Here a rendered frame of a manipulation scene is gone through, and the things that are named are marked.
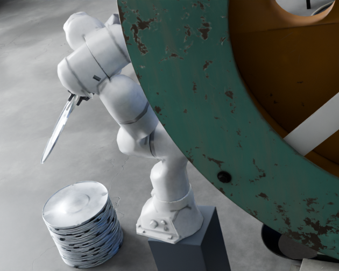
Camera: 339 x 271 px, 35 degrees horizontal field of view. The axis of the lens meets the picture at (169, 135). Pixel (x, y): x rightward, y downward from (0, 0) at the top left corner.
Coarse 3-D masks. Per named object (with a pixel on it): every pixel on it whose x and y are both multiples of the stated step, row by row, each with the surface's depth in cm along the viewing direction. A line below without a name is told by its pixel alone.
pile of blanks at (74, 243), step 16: (112, 208) 234; (48, 224) 224; (80, 224) 220; (96, 224) 224; (112, 224) 232; (64, 240) 225; (80, 240) 224; (96, 240) 227; (112, 240) 233; (64, 256) 234; (80, 256) 229; (96, 256) 230; (112, 256) 235
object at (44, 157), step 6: (66, 114) 204; (60, 120) 208; (66, 120) 194; (60, 126) 201; (54, 132) 208; (60, 132) 192; (54, 138) 201; (48, 144) 216; (54, 144) 193; (48, 150) 205; (42, 156) 212; (42, 162) 206
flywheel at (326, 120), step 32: (256, 0) 74; (256, 32) 77; (288, 32) 75; (320, 32) 74; (256, 64) 80; (288, 64) 78; (320, 64) 76; (256, 96) 84; (288, 96) 81; (320, 96) 79; (288, 128) 85; (320, 128) 76; (320, 160) 85
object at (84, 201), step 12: (60, 192) 241; (72, 192) 239; (84, 192) 237; (96, 192) 235; (48, 204) 235; (60, 204) 233; (72, 204) 231; (84, 204) 229; (96, 204) 228; (48, 216) 228; (60, 216) 227; (72, 216) 225; (84, 216) 223
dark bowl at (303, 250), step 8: (264, 224) 221; (264, 232) 219; (272, 232) 221; (264, 240) 215; (272, 240) 218; (280, 240) 221; (288, 240) 220; (272, 248) 213; (280, 248) 217; (288, 248) 216; (296, 248) 215; (304, 248) 214; (280, 256) 205; (288, 256) 213; (296, 256) 212; (304, 256) 211; (312, 256) 210
